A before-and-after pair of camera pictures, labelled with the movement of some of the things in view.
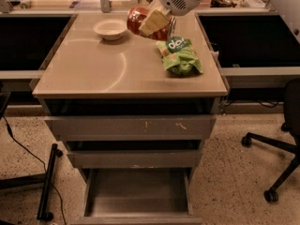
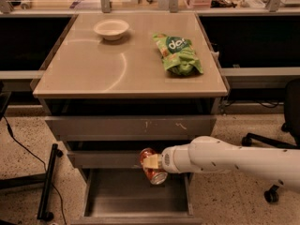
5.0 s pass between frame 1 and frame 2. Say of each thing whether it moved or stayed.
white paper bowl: stayed
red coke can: moved
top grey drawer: stayed
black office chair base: stayed
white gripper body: moved
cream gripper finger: moved
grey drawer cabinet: stayed
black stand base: stayed
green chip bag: stayed
